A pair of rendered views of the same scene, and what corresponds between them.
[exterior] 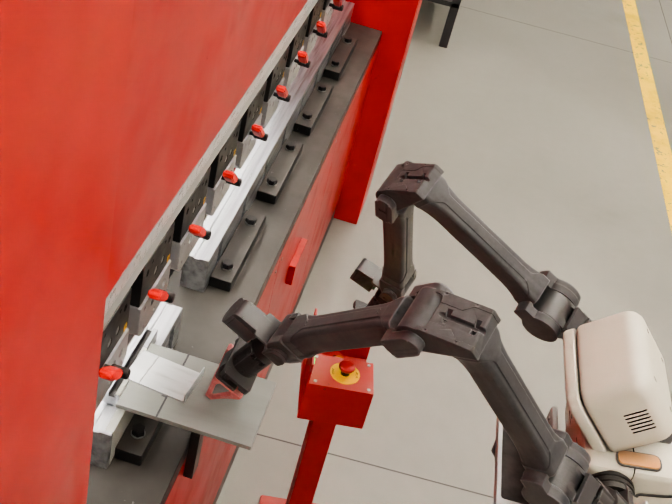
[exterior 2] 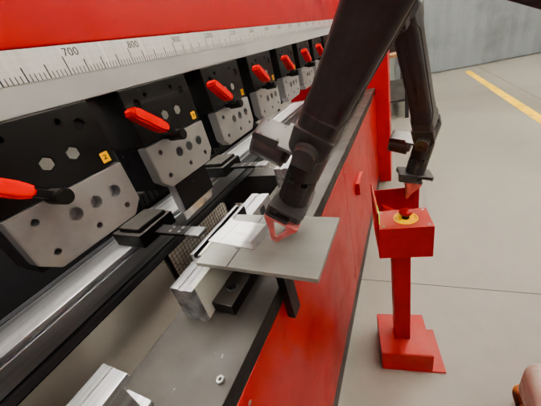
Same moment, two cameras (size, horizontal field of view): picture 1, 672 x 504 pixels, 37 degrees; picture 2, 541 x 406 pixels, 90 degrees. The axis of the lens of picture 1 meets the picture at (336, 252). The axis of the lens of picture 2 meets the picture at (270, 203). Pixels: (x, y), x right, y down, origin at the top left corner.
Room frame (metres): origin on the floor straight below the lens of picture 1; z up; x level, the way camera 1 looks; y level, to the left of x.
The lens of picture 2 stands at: (0.93, -0.06, 1.34)
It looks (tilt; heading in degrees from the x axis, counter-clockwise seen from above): 28 degrees down; 28
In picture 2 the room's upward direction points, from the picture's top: 16 degrees counter-clockwise
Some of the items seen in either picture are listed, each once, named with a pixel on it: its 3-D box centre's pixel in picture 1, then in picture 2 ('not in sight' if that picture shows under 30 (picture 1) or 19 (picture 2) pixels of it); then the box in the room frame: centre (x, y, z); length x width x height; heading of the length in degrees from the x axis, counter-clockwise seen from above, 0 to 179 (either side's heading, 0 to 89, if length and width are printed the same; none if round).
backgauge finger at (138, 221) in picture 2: not in sight; (163, 226); (1.36, 0.49, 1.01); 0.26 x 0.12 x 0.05; 86
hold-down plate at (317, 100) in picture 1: (313, 107); not in sight; (2.74, 0.18, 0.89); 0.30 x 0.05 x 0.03; 176
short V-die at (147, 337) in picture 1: (131, 364); (221, 232); (1.38, 0.33, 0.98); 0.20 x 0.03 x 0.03; 176
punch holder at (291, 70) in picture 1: (281, 50); (311, 60); (2.32, 0.27, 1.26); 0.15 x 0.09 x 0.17; 176
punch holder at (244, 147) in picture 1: (235, 120); (278, 75); (1.92, 0.29, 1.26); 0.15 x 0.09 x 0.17; 176
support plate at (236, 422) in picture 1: (198, 394); (269, 241); (1.34, 0.18, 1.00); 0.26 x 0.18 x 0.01; 86
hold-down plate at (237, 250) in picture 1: (238, 249); not in sight; (1.95, 0.24, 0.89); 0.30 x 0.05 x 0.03; 176
